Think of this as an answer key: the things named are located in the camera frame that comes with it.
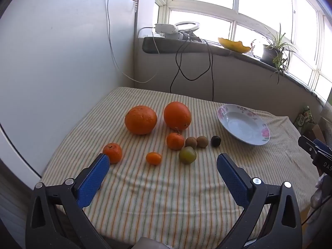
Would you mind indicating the grey window sill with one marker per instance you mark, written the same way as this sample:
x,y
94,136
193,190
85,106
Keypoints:
x,y
160,45

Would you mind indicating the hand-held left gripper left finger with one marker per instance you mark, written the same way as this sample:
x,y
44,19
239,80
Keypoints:
x,y
93,179

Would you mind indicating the green packet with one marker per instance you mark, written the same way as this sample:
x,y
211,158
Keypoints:
x,y
306,118

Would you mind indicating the striped tablecloth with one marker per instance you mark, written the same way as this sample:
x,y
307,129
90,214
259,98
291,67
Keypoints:
x,y
155,199

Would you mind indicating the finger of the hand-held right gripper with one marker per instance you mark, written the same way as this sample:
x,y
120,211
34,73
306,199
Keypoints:
x,y
323,146
307,146

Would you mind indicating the small figurine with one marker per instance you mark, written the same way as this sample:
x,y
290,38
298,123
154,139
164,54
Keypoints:
x,y
253,46

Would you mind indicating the smooth large orange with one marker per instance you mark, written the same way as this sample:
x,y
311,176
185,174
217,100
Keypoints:
x,y
177,116

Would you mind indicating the bumpy large orange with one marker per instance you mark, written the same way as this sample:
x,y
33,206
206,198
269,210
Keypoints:
x,y
140,120

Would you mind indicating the cardboard box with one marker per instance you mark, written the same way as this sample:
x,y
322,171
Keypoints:
x,y
317,132

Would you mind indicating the floral white plate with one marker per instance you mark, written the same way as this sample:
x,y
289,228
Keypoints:
x,y
241,127

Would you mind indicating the small dark gadget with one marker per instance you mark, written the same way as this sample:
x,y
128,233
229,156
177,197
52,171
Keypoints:
x,y
188,36

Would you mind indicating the small mandarin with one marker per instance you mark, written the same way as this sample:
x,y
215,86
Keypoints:
x,y
175,141
114,152

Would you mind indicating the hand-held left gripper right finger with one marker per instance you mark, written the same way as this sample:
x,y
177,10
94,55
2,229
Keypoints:
x,y
232,179

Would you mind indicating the green plum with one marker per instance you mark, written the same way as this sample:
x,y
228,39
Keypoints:
x,y
187,155

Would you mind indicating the orange kumquat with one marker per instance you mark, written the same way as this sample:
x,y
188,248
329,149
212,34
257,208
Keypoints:
x,y
153,158

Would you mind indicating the yellow melon rind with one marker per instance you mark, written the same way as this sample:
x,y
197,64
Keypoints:
x,y
233,46

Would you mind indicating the small brown kiwi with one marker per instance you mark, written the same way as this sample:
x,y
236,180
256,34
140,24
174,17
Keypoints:
x,y
191,142
202,141

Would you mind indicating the person's right hand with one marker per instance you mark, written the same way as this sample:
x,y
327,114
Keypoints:
x,y
317,198

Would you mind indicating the potted spider plant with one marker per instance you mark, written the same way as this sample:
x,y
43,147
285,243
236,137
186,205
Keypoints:
x,y
269,53

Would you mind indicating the white lace cloth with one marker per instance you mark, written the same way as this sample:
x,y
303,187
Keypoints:
x,y
326,114

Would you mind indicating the dark purple plum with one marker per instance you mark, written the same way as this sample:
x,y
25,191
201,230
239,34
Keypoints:
x,y
215,141

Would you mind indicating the white refrigerator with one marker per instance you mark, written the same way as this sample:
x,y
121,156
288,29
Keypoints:
x,y
51,57

